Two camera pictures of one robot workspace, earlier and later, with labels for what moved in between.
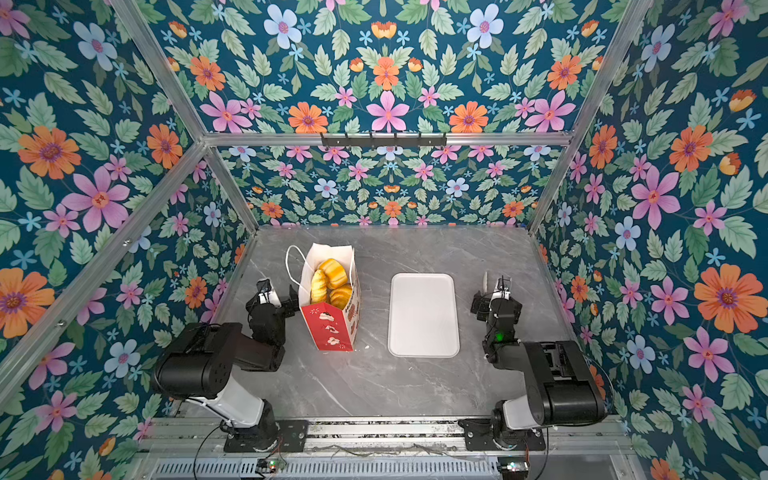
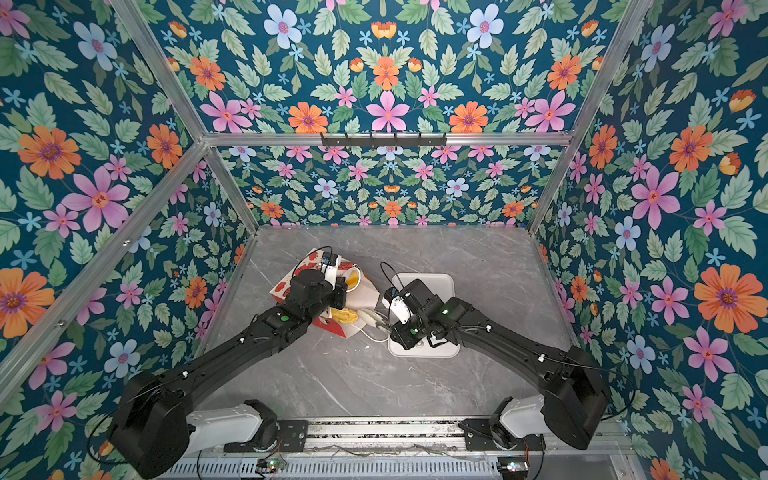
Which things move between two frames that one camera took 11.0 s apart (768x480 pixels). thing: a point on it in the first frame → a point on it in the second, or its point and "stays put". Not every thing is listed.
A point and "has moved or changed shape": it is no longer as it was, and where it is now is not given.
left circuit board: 271,465 stays put
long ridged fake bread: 319,287 has moved or changed shape
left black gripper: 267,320 → 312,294
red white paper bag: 330,327 has moved or changed shape
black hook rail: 384,139 stays put
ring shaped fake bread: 329,274 has moved or changed shape
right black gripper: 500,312 → 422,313
